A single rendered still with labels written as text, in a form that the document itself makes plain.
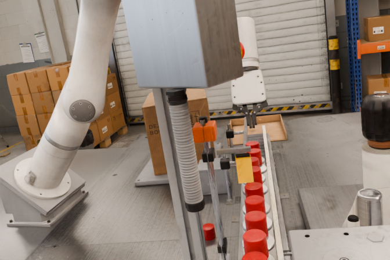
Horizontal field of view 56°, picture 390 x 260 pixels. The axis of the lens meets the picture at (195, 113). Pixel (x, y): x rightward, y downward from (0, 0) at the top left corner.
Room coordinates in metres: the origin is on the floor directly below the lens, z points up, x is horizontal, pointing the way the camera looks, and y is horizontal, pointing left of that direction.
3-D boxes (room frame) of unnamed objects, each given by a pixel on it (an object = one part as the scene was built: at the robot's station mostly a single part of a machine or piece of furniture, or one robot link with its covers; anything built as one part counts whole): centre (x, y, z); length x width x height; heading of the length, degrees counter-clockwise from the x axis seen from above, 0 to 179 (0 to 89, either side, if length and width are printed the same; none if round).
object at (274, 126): (1.71, -0.28, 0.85); 0.30 x 0.26 x 0.04; 170
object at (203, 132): (0.68, -0.04, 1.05); 0.10 x 0.04 x 0.33; 80
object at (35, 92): (4.76, 1.56, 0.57); 1.20 x 0.85 x 1.14; 164
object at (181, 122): (0.58, 0.02, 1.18); 0.04 x 0.04 x 0.21
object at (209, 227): (0.88, 0.01, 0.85); 0.03 x 0.03 x 0.03
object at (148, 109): (1.46, 0.07, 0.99); 0.30 x 0.24 x 0.27; 179
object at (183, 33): (0.63, 0.00, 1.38); 0.17 x 0.10 x 0.19; 45
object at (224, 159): (1.06, -0.09, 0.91); 0.07 x 0.03 x 0.16; 80
